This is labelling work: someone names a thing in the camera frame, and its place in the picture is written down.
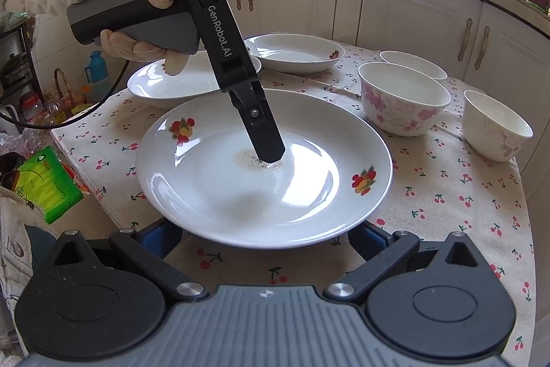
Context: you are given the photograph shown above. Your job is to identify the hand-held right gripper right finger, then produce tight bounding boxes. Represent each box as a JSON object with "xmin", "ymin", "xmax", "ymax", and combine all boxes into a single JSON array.
[{"xmin": 323, "ymin": 221, "xmax": 481, "ymax": 302}]

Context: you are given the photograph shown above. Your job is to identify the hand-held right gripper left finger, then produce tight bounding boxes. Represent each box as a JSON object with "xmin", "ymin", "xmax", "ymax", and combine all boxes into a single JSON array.
[{"xmin": 52, "ymin": 218, "xmax": 206, "ymax": 302}]

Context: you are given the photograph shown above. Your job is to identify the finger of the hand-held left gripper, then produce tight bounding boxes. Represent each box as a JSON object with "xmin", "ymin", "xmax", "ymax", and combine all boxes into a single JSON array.
[{"xmin": 227, "ymin": 82, "xmax": 287, "ymax": 164}]

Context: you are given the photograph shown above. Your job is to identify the large white fruit-print plate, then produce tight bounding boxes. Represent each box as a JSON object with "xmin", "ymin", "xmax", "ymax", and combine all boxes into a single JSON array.
[{"xmin": 135, "ymin": 88, "xmax": 394, "ymax": 250}]

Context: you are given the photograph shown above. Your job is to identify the white plate with rim print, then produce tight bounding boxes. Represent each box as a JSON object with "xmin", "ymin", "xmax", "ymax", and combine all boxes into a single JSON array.
[{"xmin": 244, "ymin": 34, "xmax": 345, "ymax": 74}]

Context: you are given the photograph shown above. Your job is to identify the plain white plate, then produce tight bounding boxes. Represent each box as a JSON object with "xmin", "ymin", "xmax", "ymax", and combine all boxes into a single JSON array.
[{"xmin": 128, "ymin": 56, "xmax": 262, "ymax": 110}]

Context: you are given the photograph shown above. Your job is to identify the white bowl faint floral print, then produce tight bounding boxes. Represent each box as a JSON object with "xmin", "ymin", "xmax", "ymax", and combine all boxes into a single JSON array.
[{"xmin": 462, "ymin": 90, "xmax": 534, "ymax": 163}]

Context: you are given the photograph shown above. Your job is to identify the cherry-print tablecloth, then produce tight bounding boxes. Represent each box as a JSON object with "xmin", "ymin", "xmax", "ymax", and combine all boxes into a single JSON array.
[{"xmin": 51, "ymin": 32, "xmax": 536, "ymax": 367}]

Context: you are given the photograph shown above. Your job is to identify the green packet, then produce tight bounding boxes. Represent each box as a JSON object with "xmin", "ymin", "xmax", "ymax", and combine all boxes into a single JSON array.
[{"xmin": 19, "ymin": 146, "xmax": 85, "ymax": 225}]

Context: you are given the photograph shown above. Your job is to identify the blue thermos jug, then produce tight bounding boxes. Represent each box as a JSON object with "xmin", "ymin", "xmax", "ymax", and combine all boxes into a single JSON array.
[{"xmin": 85, "ymin": 50, "xmax": 111, "ymax": 84}]

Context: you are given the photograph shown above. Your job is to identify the white bowl pink floral print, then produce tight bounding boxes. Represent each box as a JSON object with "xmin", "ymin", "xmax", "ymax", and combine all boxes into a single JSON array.
[{"xmin": 358, "ymin": 62, "xmax": 452, "ymax": 137}]

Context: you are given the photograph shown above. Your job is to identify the small white bowl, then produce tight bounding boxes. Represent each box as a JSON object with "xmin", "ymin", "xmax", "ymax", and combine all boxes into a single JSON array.
[{"xmin": 380, "ymin": 50, "xmax": 448, "ymax": 81}]

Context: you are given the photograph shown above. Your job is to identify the wicker basket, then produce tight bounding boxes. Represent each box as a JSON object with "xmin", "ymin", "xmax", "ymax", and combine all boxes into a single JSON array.
[{"xmin": 43, "ymin": 68, "xmax": 100, "ymax": 125}]

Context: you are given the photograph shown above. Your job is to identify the metal shelf with pots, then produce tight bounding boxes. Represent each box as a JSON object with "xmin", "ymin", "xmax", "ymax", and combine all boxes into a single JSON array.
[{"xmin": 0, "ymin": 23, "xmax": 37, "ymax": 101}]

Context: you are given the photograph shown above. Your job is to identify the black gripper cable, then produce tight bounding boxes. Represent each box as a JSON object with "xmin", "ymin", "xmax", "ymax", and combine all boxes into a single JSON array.
[{"xmin": 0, "ymin": 60, "xmax": 130, "ymax": 130}]

